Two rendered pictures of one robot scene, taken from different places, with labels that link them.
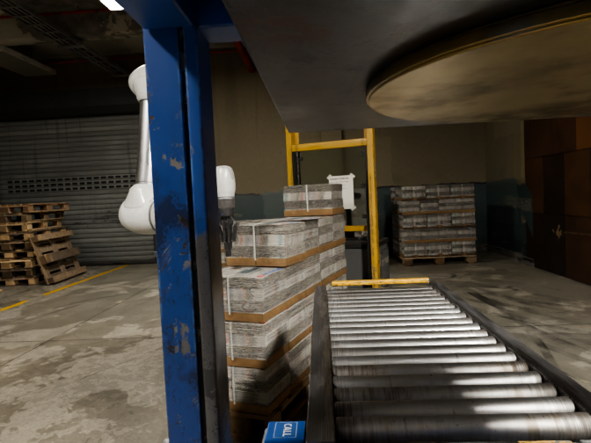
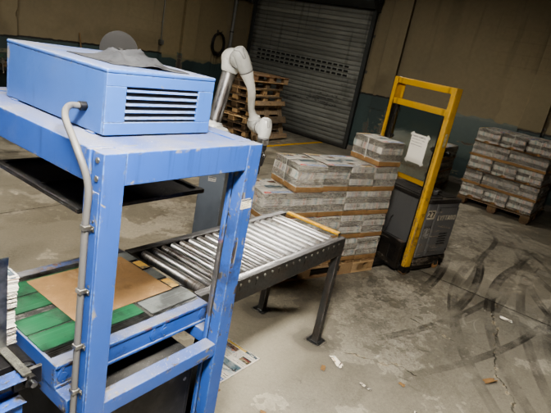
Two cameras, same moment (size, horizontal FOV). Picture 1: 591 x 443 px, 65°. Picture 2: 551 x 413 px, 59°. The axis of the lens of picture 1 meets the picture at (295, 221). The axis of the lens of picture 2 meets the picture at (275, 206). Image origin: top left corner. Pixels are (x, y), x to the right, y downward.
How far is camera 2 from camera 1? 2.02 m
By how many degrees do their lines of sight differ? 34
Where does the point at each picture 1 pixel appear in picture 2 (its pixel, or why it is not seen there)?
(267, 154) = (473, 75)
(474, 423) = (173, 270)
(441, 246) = not seen: outside the picture
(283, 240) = (298, 174)
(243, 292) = (256, 197)
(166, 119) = not seen: hidden behind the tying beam
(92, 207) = (309, 86)
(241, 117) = (460, 31)
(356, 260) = (412, 207)
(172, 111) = not seen: hidden behind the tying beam
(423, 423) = (161, 263)
